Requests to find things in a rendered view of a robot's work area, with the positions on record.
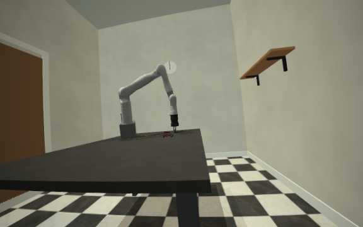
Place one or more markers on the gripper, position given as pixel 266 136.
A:
pixel 174 119

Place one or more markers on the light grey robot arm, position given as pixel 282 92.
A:
pixel 124 93

